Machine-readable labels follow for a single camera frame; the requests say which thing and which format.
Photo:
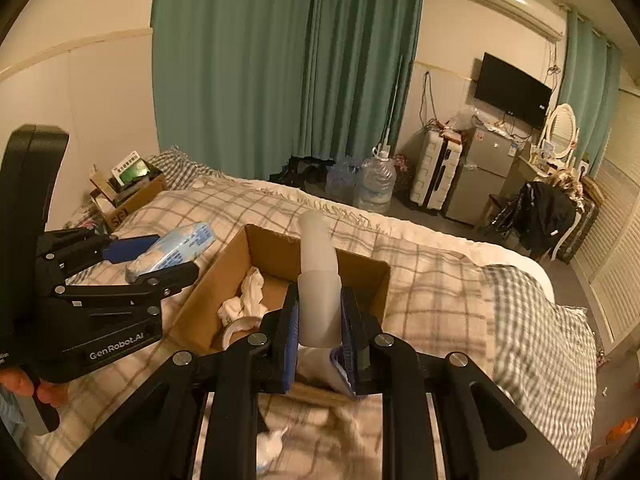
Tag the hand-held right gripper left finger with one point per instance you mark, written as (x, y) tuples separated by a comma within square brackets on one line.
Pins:
[(290, 331)]

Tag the black jacket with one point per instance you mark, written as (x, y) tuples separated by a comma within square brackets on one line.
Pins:
[(542, 217)]

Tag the bed with checked blanket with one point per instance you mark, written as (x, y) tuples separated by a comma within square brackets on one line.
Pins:
[(430, 290)]

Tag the cardboard box with clutter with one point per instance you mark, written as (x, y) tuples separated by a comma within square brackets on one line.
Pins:
[(131, 195)]

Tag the white louvred closet doors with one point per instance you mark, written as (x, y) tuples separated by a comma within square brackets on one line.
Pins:
[(612, 250)]

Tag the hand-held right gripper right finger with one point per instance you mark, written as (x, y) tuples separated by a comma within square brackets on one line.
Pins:
[(349, 335)]

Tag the grey checked pillow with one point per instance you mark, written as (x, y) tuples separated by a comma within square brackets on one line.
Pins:
[(175, 165), (540, 340)]

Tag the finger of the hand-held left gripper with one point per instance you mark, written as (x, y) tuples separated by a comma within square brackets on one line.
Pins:
[(170, 276), (131, 248)]

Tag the blue tissue pack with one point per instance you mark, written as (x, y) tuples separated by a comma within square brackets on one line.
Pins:
[(172, 252)]

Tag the black wall television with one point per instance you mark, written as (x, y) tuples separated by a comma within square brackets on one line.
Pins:
[(512, 90)]

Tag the blue and white packet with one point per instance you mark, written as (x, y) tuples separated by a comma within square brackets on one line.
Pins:
[(341, 370)]

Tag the tape roll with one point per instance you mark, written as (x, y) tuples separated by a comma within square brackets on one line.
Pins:
[(237, 331)]

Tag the clear plastic bag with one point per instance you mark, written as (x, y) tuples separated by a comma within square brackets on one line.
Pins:
[(464, 119)]

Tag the white plastic bottle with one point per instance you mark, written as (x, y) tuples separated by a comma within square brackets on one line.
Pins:
[(320, 280)]

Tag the pack of water bottles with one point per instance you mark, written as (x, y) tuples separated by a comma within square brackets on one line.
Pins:
[(342, 180)]

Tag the dark clothes pile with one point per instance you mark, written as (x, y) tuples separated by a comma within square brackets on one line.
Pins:
[(302, 172)]

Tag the crumpled white tissue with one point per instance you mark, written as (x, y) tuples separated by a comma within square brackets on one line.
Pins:
[(245, 295)]

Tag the narrow green curtain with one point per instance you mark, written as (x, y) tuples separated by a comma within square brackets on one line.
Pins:
[(587, 90)]

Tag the white suitcase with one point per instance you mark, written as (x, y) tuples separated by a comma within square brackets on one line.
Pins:
[(435, 170)]

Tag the silver mini fridge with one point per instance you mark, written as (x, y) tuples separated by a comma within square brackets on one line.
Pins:
[(482, 180)]

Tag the small white tissue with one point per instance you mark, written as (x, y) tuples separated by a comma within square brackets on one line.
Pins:
[(272, 447)]

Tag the white air conditioner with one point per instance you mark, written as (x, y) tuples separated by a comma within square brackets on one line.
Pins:
[(520, 2)]

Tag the green and white card box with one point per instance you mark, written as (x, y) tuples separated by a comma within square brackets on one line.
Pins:
[(131, 169)]

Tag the person's left hand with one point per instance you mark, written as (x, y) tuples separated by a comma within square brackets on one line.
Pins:
[(47, 390)]

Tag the large clear water jug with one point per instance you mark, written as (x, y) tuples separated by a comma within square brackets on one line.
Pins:
[(375, 182)]

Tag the white oval vanity mirror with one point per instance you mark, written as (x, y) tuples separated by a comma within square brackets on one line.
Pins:
[(560, 130)]

